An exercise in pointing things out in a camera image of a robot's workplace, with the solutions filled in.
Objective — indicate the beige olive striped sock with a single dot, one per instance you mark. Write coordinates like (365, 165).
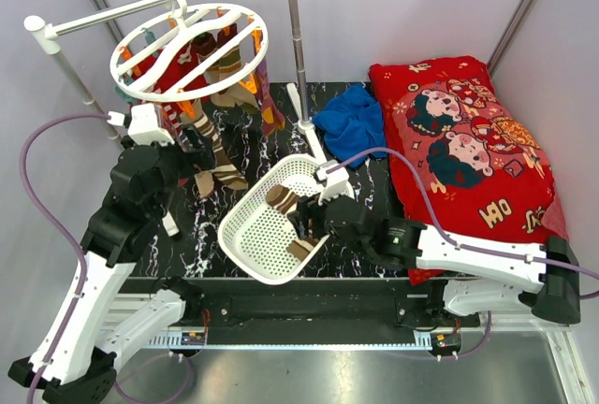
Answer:
(229, 64)

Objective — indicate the white round clip hanger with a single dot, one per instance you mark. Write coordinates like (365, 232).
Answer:
(136, 75)

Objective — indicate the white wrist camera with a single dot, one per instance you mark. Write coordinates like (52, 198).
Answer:
(144, 124)
(335, 179)

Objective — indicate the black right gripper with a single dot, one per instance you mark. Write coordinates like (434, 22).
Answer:
(308, 208)

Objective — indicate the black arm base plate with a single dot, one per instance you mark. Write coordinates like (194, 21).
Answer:
(323, 312)

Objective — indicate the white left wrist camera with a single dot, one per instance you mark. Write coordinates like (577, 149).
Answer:
(144, 124)

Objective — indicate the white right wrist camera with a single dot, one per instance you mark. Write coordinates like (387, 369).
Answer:
(335, 179)

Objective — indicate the purple striped sock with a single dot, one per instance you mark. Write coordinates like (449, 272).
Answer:
(272, 119)

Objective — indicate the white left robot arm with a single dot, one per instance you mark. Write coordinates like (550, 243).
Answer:
(75, 363)

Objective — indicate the blue towel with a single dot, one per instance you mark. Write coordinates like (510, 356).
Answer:
(352, 123)

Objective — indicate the red white santa sock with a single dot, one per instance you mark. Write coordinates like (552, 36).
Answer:
(184, 62)

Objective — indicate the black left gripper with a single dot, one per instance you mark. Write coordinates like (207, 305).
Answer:
(199, 157)

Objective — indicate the white drying rack frame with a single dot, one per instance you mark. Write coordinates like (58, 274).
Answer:
(47, 36)

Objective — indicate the brown white striped sock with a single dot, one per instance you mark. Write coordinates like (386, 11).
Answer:
(287, 202)

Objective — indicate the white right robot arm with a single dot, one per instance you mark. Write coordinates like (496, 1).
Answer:
(539, 277)

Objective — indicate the red cartoon print pillow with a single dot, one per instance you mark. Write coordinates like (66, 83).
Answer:
(467, 162)

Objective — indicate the white perforated plastic basket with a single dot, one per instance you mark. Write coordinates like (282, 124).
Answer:
(255, 236)

